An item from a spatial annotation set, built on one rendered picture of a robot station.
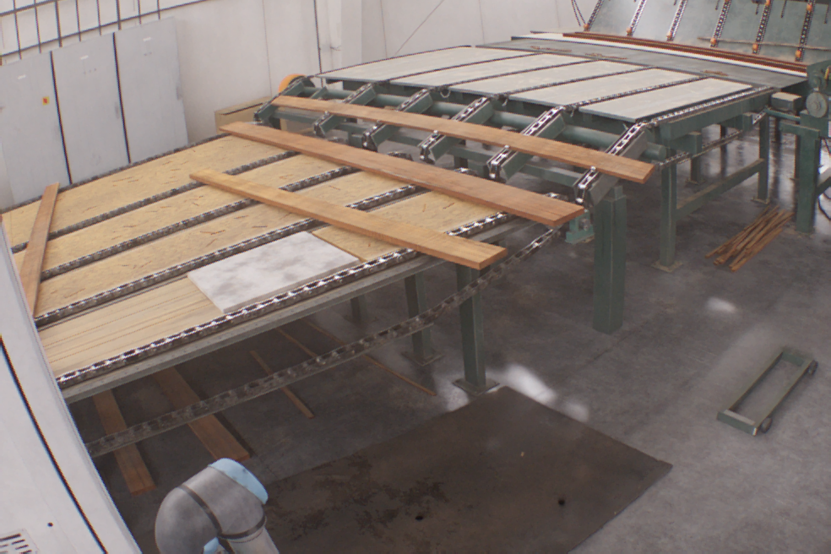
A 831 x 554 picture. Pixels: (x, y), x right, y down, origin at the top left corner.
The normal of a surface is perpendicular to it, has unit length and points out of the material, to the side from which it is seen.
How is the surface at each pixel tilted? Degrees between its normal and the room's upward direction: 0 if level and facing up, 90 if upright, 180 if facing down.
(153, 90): 90
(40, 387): 90
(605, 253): 90
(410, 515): 0
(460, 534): 0
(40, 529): 90
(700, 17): 47
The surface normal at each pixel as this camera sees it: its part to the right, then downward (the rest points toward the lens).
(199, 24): 0.60, 0.17
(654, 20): -0.64, -0.43
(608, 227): -0.79, 0.29
